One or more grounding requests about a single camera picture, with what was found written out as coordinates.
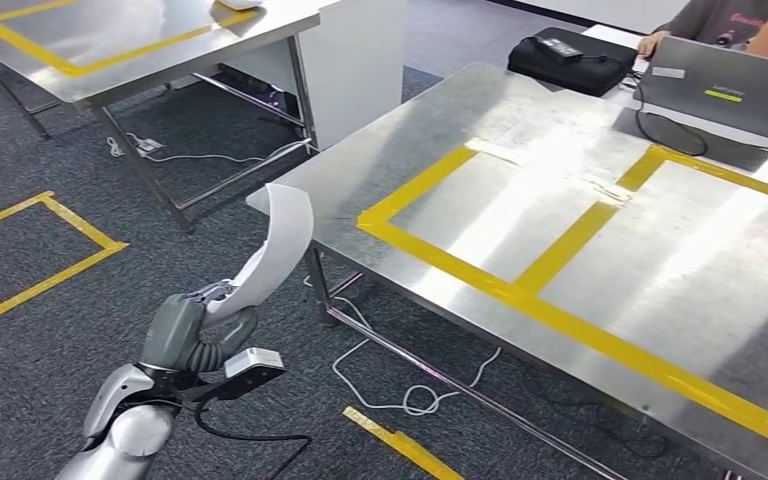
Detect small yellow tape frame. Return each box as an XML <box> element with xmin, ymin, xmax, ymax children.
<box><xmin>356</xmin><ymin>144</ymin><xmax>622</xmax><ymax>303</ymax></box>

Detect yellow floor tape frame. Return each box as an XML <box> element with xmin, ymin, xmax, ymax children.
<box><xmin>342</xmin><ymin>405</ymin><xmax>465</xmax><ymax>480</ymax></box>
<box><xmin>0</xmin><ymin>190</ymin><xmax>130</xmax><ymax>339</ymax></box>

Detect white cable with socket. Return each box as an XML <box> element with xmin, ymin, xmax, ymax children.
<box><xmin>105</xmin><ymin>132</ymin><xmax>312</xmax><ymax>165</ymax></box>

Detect white curved plastic part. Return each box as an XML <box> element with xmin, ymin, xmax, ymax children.
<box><xmin>199</xmin><ymin>183</ymin><xmax>315</xmax><ymax>331</ymax></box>

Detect stainless steel table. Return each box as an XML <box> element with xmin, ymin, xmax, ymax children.
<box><xmin>0</xmin><ymin>0</ymin><xmax>322</xmax><ymax>233</ymax></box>

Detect grey laptop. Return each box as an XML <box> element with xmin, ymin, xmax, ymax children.
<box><xmin>632</xmin><ymin>34</ymin><xmax>768</xmax><ymax>144</ymax></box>

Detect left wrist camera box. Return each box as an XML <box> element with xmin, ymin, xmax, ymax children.
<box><xmin>185</xmin><ymin>347</ymin><xmax>286</xmax><ymax>403</ymax></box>

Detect black power adapter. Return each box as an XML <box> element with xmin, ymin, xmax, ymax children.
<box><xmin>532</xmin><ymin>36</ymin><xmax>584</xmax><ymax>60</ymax></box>

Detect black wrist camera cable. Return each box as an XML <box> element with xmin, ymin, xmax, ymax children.
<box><xmin>193</xmin><ymin>397</ymin><xmax>314</xmax><ymax>480</ymax></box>

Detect black bag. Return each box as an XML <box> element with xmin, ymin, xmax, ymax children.
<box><xmin>507</xmin><ymin>26</ymin><xmax>638</xmax><ymax>98</ymax></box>

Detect stainless steel workbench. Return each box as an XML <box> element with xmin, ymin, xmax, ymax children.
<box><xmin>246</xmin><ymin>62</ymin><xmax>768</xmax><ymax>480</ymax></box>

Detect black laptop cable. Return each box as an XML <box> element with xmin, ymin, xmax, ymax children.
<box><xmin>634</xmin><ymin>79</ymin><xmax>710</xmax><ymax>158</ymax></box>

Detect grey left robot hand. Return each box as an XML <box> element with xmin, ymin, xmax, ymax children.
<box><xmin>138</xmin><ymin>281</ymin><xmax>259</xmax><ymax>374</ymax></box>

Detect white desk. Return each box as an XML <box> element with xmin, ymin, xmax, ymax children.
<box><xmin>224</xmin><ymin>0</ymin><xmax>408</xmax><ymax>151</ymax></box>

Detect large yellow tape frame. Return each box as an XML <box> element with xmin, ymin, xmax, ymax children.
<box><xmin>513</xmin><ymin>145</ymin><xmax>768</xmax><ymax>460</ymax></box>

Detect white floor cable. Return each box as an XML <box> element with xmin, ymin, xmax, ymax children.
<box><xmin>303</xmin><ymin>274</ymin><xmax>503</xmax><ymax>417</ymax></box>

